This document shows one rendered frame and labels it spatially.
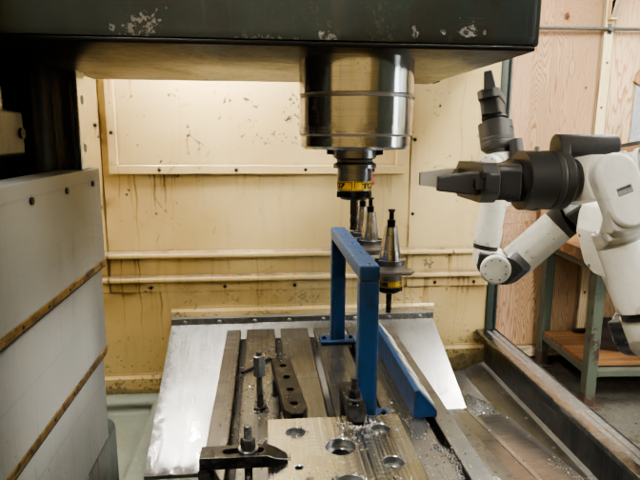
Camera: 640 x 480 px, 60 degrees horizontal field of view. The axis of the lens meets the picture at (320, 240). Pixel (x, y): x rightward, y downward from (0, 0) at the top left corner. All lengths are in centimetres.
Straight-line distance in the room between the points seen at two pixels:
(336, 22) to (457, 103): 125
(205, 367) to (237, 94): 85
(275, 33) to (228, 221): 120
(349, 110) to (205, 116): 112
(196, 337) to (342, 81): 129
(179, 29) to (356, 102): 23
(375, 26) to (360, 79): 7
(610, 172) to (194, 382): 128
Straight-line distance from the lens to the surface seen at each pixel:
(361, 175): 78
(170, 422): 166
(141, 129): 183
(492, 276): 150
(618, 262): 93
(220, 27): 68
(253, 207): 181
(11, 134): 88
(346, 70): 73
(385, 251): 113
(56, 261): 87
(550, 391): 165
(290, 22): 68
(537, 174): 85
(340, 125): 73
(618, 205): 89
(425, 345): 188
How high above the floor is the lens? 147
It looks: 11 degrees down
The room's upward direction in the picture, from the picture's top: straight up
